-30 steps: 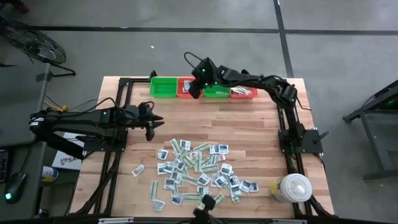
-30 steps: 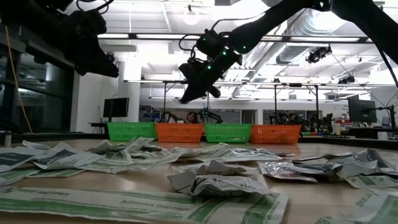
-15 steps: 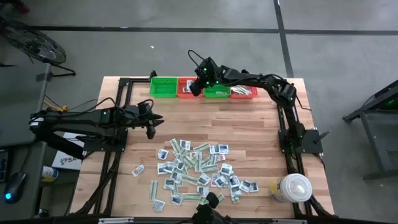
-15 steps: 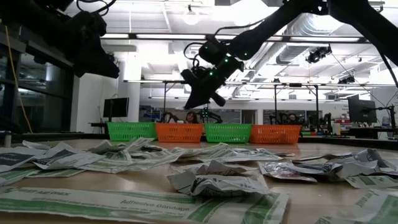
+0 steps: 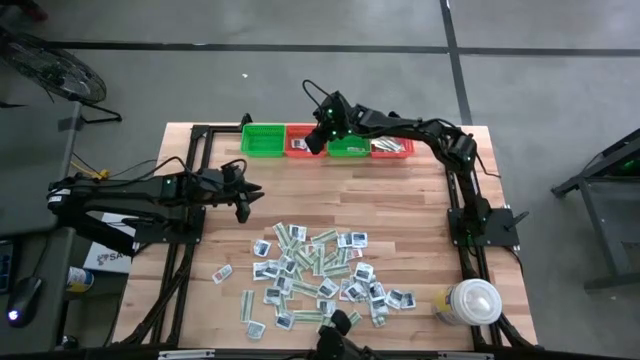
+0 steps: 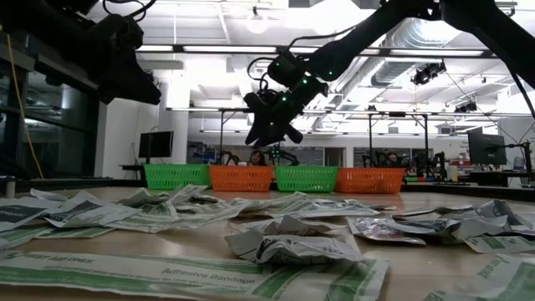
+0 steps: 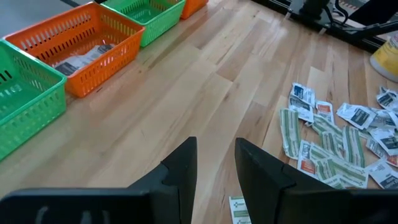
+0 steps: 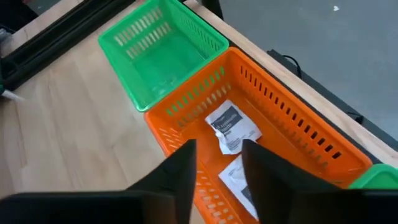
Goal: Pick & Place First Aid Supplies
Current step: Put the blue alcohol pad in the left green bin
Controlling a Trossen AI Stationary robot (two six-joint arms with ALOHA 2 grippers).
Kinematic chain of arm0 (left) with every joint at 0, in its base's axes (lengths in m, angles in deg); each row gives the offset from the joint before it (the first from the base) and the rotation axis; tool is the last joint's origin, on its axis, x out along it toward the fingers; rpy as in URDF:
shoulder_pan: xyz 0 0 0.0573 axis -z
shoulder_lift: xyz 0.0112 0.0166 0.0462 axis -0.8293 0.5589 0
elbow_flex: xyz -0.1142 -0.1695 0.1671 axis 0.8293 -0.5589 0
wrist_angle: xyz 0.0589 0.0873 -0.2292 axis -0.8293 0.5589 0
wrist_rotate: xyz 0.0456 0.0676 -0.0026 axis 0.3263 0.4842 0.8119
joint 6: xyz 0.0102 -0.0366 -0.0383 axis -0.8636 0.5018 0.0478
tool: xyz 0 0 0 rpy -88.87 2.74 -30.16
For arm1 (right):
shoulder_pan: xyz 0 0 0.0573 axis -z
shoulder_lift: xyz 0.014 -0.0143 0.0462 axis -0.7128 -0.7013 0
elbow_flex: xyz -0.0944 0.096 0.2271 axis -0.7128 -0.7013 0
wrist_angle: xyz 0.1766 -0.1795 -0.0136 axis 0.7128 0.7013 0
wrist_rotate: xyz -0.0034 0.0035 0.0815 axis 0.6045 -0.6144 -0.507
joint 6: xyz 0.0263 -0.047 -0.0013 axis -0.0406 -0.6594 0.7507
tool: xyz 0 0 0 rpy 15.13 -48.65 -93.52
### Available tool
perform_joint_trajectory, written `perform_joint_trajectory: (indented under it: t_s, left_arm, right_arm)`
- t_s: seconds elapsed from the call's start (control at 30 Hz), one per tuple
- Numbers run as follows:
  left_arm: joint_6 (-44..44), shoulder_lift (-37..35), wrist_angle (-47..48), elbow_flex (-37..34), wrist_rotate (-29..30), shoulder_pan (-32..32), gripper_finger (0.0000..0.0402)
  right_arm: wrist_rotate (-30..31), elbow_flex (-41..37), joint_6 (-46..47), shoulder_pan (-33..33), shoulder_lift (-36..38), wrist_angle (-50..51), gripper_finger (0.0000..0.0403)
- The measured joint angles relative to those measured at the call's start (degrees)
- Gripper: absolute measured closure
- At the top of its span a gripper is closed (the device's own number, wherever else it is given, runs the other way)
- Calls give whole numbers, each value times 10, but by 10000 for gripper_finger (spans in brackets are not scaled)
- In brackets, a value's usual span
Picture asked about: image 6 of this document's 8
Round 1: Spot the person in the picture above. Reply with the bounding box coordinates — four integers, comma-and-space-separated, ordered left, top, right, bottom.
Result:
384, 152, 403, 169
248, 150, 268, 167

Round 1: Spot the silver ceiling duct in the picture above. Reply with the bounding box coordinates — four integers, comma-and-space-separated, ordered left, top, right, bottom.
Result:
369, 18, 448, 89

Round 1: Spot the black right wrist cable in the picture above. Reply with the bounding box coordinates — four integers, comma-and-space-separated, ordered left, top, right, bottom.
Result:
246, 24, 364, 91

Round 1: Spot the pile of bandage packets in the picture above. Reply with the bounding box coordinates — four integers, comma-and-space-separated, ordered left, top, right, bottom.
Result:
348, 216, 428, 247

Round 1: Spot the black computer monitor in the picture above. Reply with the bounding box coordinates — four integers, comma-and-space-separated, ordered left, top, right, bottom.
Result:
138, 130, 175, 165
466, 131, 508, 167

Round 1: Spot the long ceiling light strip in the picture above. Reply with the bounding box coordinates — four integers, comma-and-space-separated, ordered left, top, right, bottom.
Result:
135, 43, 535, 59

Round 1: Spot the black ceiling spotlight cluster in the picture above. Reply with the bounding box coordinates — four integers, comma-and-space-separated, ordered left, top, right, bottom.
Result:
410, 61, 447, 87
454, 101, 478, 115

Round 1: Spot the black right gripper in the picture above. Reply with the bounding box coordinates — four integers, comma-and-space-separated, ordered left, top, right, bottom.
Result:
244, 79, 329, 148

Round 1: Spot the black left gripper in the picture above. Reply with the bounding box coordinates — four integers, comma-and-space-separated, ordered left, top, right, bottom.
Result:
94, 15, 162, 105

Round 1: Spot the orange-red plastic basket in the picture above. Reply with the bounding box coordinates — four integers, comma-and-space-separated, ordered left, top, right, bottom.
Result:
335, 167, 406, 195
208, 165, 275, 193

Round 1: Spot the white round ceiling lamp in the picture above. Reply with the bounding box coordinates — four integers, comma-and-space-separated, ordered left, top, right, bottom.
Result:
246, 13, 269, 35

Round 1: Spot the green plastic basket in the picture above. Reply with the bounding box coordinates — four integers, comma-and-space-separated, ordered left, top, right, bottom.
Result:
274, 166, 339, 193
144, 163, 212, 191

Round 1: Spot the black background frame rig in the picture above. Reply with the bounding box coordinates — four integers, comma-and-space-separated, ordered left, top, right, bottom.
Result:
217, 107, 283, 166
366, 110, 431, 169

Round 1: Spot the yellow hanging cable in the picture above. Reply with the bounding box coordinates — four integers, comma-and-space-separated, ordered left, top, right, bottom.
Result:
6, 33, 45, 181

